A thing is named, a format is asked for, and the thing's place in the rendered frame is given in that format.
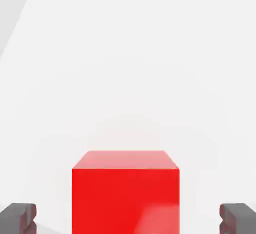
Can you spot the small red cube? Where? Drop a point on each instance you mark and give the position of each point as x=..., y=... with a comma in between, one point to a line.
x=125, y=198

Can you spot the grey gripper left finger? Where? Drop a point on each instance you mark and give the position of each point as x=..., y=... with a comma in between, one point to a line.
x=16, y=218

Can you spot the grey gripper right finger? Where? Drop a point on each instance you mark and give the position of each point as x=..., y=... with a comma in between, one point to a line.
x=240, y=218

